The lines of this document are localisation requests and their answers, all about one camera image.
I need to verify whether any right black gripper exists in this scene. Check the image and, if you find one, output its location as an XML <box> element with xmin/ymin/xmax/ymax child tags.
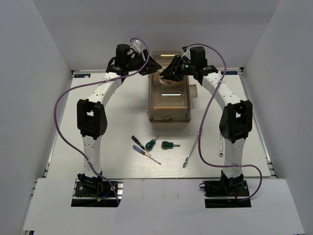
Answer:
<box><xmin>159</xmin><ymin>55</ymin><xmax>195</xmax><ymax>82</ymax></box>

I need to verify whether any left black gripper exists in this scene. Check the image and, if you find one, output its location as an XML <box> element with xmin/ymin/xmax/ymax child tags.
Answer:
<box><xmin>126</xmin><ymin>48</ymin><xmax>162</xmax><ymax>76</ymax></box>

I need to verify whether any beige plastic toolbox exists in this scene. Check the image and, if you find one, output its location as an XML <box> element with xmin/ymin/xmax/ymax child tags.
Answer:
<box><xmin>147</xmin><ymin>51</ymin><xmax>198</xmax><ymax>130</ymax></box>

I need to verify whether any long silver wrench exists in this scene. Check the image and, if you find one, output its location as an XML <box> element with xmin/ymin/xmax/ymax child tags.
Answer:
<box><xmin>182</xmin><ymin>133</ymin><xmax>200</xmax><ymax>168</ymax></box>

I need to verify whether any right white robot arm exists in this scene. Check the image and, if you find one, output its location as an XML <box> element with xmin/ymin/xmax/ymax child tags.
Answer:
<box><xmin>160</xmin><ymin>44</ymin><xmax>252</xmax><ymax>197</ymax></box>

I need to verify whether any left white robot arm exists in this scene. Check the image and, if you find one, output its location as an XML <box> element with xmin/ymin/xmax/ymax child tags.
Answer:
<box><xmin>77</xmin><ymin>40</ymin><xmax>162</xmax><ymax>177</ymax></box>

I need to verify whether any green orange stubby screwdriver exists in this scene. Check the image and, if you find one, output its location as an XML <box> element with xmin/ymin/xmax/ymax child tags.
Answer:
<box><xmin>161</xmin><ymin>141</ymin><xmax>180</xmax><ymax>149</ymax></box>

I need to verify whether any black precision screwdriver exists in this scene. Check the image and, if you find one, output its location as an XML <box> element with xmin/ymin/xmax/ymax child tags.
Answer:
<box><xmin>131</xmin><ymin>136</ymin><xmax>151</xmax><ymax>156</ymax></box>

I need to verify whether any short silver wrench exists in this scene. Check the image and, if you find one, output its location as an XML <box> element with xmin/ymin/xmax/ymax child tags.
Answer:
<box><xmin>219</xmin><ymin>134</ymin><xmax>224</xmax><ymax>157</ymax></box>

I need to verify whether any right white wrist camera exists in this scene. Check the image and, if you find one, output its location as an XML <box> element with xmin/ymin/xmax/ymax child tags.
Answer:
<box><xmin>181</xmin><ymin>46</ymin><xmax>190</xmax><ymax>61</ymax></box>

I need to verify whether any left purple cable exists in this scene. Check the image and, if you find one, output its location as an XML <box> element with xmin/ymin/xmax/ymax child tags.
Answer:
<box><xmin>53</xmin><ymin>37</ymin><xmax>151</xmax><ymax>204</ymax></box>

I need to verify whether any purple cable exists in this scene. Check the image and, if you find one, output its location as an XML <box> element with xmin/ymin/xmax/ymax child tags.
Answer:
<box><xmin>53</xmin><ymin>37</ymin><xmax>151</xmax><ymax>204</ymax></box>
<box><xmin>181</xmin><ymin>44</ymin><xmax>263</xmax><ymax>202</ymax></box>

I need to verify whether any blue handled screwdriver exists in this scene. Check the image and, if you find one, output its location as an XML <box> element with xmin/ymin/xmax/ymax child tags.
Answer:
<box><xmin>133</xmin><ymin>145</ymin><xmax>161</xmax><ymax>165</ymax></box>

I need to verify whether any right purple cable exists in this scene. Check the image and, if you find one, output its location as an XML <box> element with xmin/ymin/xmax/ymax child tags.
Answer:
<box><xmin>181</xmin><ymin>44</ymin><xmax>263</xmax><ymax>202</ymax></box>

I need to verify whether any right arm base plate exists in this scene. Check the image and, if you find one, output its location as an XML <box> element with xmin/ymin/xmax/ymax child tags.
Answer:
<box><xmin>199</xmin><ymin>180</ymin><xmax>251</xmax><ymax>209</ymax></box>

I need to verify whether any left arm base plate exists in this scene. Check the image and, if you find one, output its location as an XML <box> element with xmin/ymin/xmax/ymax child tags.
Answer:
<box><xmin>71</xmin><ymin>180</ymin><xmax>123</xmax><ymax>208</ymax></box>

